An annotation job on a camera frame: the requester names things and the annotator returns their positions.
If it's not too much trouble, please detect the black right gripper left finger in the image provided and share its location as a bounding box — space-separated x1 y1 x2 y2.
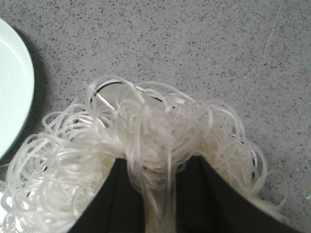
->
69 159 145 233

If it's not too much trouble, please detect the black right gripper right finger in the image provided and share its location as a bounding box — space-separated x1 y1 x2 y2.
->
173 155 302 233

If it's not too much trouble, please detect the white vermicelli noodle bundle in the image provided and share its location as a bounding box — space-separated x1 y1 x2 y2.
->
0 77 291 233

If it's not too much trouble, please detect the silver digital kitchen scale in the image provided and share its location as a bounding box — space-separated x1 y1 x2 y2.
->
90 80 261 188

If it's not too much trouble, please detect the light green round plate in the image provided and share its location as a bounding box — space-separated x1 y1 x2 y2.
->
0 19 35 157

